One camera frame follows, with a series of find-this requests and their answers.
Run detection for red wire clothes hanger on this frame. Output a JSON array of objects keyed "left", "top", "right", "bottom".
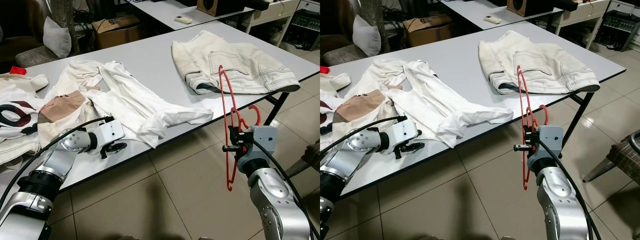
[
  {"left": 217, "top": 65, "right": 262, "bottom": 192},
  {"left": 516, "top": 65, "right": 550, "bottom": 191}
]

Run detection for white T-shirt green print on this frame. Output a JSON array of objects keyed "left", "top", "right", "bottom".
[
  {"left": 92, "top": 61, "right": 215, "bottom": 149},
  {"left": 400, "top": 60, "right": 515, "bottom": 149}
]

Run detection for cream denim shorts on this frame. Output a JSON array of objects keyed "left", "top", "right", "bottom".
[
  {"left": 477, "top": 30, "right": 601, "bottom": 96},
  {"left": 171, "top": 30, "right": 302, "bottom": 96}
]

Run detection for cream shirt brown patch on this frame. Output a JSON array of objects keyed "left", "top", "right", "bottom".
[
  {"left": 345, "top": 59, "right": 416, "bottom": 146},
  {"left": 37, "top": 60, "right": 108, "bottom": 151}
]

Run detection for brown wicker stool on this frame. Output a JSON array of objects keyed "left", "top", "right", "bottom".
[
  {"left": 287, "top": 142, "right": 321, "bottom": 186},
  {"left": 582, "top": 129, "right": 640, "bottom": 186}
]

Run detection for brown cardboard box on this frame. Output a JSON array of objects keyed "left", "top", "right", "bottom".
[
  {"left": 402, "top": 14, "right": 453, "bottom": 48},
  {"left": 91, "top": 15, "right": 142, "bottom": 50}
]

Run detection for white pillow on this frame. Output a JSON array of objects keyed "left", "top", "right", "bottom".
[
  {"left": 42, "top": 16, "right": 72, "bottom": 59},
  {"left": 352, "top": 14, "right": 383, "bottom": 57}
]

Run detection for black audio amplifier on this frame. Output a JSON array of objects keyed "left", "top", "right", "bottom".
[
  {"left": 281, "top": 9, "right": 321, "bottom": 51},
  {"left": 595, "top": 10, "right": 640, "bottom": 52}
]

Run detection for white side cart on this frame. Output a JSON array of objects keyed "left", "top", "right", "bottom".
[
  {"left": 244, "top": 0, "right": 303, "bottom": 48},
  {"left": 552, "top": 0, "right": 615, "bottom": 51}
]

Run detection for wooden loudspeaker black front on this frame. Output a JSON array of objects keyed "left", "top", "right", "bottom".
[
  {"left": 506, "top": 0, "right": 561, "bottom": 17},
  {"left": 196, "top": 0, "right": 251, "bottom": 17}
]

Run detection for dark brown armchair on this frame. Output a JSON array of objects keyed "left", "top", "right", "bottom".
[
  {"left": 0, "top": 0, "right": 68, "bottom": 68},
  {"left": 320, "top": 0, "right": 373, "bottom": 67}
]

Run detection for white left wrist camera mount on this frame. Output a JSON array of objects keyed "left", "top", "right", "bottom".
[
  {"left": 89, "top": 119, "right": 126, "bottom": 147},
  {"left": 385, "top": 120, "right": 420, "bottom": 147}
]

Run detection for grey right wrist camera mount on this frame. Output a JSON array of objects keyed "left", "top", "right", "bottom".
[
  {"left": 530, "top": 125, "right": 565, "bottom": 171},
  {"left": 239, "top": 125, "right": 279, "bottom": 172}
]

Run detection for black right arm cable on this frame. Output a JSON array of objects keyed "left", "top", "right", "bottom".
[
  {"left": 536, "top": 139, "right": 601, "bottom": 240},
  {"left": 249, "top": 140, "right": 321, "bottom": 240}
]

